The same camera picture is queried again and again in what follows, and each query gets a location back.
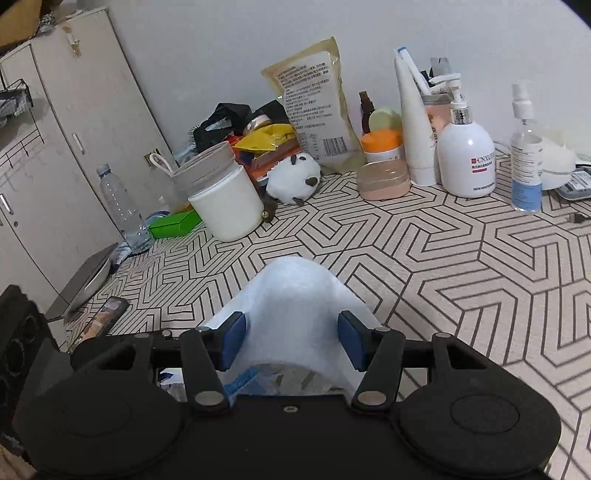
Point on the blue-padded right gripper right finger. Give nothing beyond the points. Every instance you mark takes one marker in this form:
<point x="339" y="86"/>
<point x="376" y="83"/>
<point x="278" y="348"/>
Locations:
<point x="378" y="354"/>

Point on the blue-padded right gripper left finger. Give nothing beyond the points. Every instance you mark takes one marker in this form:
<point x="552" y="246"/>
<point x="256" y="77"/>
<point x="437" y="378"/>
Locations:
<point x="203" y="354"/>

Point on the clear Aquafina water bottle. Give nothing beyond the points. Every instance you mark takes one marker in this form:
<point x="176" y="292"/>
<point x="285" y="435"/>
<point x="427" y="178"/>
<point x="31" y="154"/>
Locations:
<point x="276" y="380"/>

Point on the white paper towel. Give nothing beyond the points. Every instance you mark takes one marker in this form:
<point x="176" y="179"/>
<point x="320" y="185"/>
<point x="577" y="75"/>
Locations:
<point x="291" y="309"/>

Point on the silver laptop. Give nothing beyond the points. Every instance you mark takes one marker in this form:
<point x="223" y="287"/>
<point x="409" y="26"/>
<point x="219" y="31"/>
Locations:
<point x="83" y="285"/>

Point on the smartphone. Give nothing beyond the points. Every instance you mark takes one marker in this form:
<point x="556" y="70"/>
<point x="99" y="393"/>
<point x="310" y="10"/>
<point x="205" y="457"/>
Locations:
<point x="102" y="322"/>

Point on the green small box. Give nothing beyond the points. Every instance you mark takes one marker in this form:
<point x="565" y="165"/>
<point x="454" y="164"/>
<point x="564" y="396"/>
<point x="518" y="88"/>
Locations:
<point x="174" y="225"/>

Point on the upright empty plastic bottle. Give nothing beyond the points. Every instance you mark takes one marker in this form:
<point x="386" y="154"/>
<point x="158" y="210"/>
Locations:
<point x="124" y="211"/>

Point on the white cylindrical cup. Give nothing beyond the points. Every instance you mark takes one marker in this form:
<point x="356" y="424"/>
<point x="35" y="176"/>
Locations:
<point x="231" y="207"/>

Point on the pink cosmetic jar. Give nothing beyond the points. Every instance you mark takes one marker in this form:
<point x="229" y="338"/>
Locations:
<point x="383" y="180"/>

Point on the beige collapsible cup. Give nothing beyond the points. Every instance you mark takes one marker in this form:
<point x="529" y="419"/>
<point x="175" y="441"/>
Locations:
<point x="204" y="170"/>

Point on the small panda plush toy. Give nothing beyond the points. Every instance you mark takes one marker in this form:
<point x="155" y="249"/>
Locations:
<point x="291" y="182"/>

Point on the orange lid jar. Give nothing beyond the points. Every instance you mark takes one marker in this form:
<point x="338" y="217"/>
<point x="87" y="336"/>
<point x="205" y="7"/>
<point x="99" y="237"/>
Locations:
<point x="383" y="145"/>

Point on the white pump lotion bottle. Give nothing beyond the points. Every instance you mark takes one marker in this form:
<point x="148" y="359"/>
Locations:
<point x="465" y="150"/>

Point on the yellow snack packet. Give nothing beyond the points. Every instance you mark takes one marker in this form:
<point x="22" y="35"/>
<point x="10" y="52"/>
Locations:
<point x="268" y="138"/>

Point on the white wooden cabinet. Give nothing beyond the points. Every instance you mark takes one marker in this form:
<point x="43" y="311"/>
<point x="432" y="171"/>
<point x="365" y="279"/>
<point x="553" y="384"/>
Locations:
<point x="87" y="111"/>

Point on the green round compact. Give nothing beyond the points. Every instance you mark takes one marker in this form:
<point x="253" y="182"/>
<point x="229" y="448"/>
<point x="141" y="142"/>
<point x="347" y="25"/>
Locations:
<point x="385" y="119"/>

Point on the black hair brush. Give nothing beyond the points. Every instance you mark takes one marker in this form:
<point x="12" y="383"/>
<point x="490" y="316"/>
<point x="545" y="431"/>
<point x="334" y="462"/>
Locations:
<point x="227" y="119"/>

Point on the white cosmetic tube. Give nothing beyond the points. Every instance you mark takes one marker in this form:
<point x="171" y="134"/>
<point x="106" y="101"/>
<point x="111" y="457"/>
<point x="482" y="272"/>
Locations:
<point x="417" y="131"/>

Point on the brown small dropper bottle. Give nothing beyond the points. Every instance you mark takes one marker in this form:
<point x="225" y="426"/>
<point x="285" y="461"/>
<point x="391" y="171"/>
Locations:
<point x="367" y="108"/>

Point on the clear spray bottle blue label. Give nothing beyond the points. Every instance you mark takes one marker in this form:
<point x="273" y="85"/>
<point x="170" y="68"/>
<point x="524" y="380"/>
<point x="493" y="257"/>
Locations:
<point x="526" y="153"/>

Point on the pink cup with toothbrushes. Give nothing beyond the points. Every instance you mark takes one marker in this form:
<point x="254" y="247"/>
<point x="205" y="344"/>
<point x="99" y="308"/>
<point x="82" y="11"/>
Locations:
<point x="437" y="103"/>

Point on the white face mask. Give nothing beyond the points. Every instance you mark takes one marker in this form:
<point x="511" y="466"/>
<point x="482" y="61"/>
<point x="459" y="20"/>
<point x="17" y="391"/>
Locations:
<point x="558" y="164"/>

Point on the kraft paper food pouch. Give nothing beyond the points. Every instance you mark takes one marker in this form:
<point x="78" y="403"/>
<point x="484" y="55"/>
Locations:
<point x="309" y="85"/>

